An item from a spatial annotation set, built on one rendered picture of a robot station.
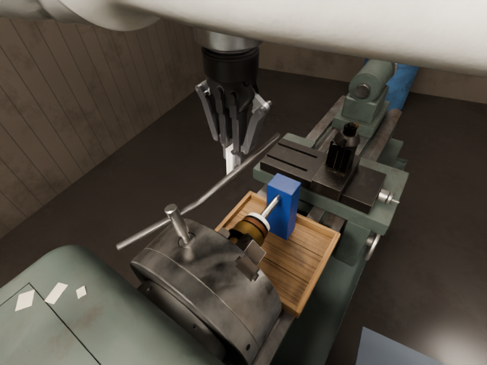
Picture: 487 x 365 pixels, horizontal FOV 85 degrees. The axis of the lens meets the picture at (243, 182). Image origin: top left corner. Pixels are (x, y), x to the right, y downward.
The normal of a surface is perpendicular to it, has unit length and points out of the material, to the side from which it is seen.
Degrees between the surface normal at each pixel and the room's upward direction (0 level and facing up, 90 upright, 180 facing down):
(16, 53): 90
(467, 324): 0
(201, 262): 9
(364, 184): 0
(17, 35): 90
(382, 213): 0
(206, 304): 27
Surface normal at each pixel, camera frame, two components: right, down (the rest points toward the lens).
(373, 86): -0.57, 0.60
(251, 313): 0.66, -0.07
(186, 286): 0.11, -0.62
